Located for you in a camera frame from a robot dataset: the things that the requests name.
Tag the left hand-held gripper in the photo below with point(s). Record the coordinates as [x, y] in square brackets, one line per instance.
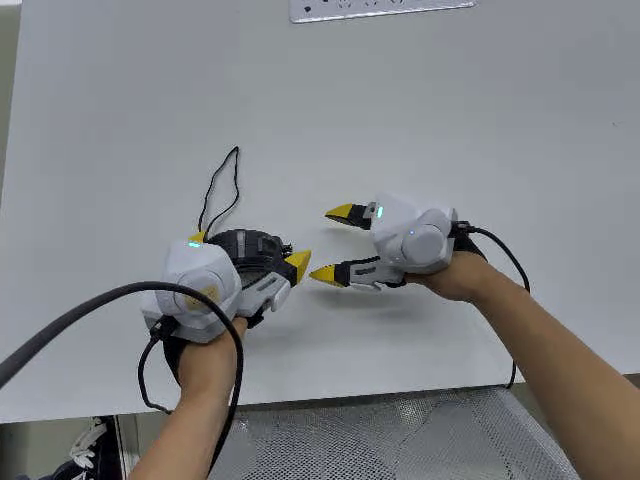
[192, 280]

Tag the person's left forearm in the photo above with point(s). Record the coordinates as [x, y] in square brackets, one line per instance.
[185, 440]

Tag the white power strip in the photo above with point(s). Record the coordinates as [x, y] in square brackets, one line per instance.
[380, 9]

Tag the person's left hand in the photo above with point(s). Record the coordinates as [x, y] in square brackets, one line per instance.
[210, 350]

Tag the grey mesh chair seat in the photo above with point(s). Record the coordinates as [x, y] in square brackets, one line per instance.
[400, 440]

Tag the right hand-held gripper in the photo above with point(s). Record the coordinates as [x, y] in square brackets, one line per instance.
[415, 240]

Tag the person's right hand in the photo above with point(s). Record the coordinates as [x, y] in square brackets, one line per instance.
[457, 280]

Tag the person's right forearm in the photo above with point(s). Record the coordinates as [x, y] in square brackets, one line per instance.
[575, 390]

